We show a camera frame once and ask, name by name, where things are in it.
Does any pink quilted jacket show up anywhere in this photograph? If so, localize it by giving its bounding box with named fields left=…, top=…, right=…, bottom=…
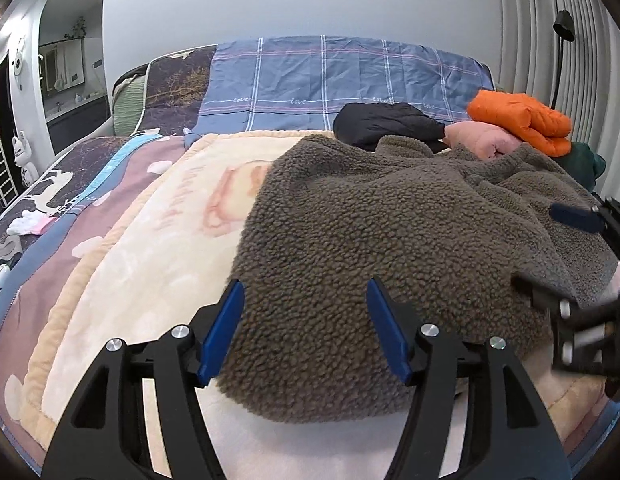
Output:
left=443, top=120, right=522, bottom=160

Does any dark patterned pillow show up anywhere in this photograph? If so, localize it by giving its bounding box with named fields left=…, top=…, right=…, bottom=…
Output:
left=135, top=44, right=217, bottom=136

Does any blue plaid pillow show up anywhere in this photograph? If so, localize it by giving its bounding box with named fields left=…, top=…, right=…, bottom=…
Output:
left=191, top=35, right=494, bottom=134

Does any pink plush blanket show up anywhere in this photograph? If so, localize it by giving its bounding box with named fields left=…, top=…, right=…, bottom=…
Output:
left=20, top=131, right=620, bottom=479

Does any black puffer jacket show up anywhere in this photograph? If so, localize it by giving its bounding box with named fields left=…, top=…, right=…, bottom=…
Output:
left=333, top=103, right=447, bottom=153

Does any green striped pillow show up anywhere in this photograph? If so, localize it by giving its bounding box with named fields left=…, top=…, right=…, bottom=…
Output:
left=112, top=75, right=146, bottom=136

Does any dark green garment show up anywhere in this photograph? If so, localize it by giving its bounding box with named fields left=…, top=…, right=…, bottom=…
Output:
left=555, top=142, right=606, bottom=192

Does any white cat figurine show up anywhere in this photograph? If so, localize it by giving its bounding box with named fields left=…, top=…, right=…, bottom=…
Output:
left=12, top=131, right=38, bottom=188

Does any brown fleece jacket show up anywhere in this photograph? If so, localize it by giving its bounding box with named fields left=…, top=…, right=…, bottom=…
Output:
left=218, top=136, right=618, bottom=424

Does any patterned bed sheet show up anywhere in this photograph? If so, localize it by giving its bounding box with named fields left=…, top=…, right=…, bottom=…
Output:
left=0, top=134, right=186, bottom=479

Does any orange puffer jacket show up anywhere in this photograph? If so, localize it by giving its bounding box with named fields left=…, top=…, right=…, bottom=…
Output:
left=466, top=89, right=572, bottom=157

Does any black floor lamp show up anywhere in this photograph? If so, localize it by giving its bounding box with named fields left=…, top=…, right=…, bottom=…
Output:
left=550, top=9, right=576, bottom=108

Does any grey pleated curtain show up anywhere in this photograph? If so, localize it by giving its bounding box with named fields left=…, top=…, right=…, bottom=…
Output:
left=494, top=0, right=620, bottom=200

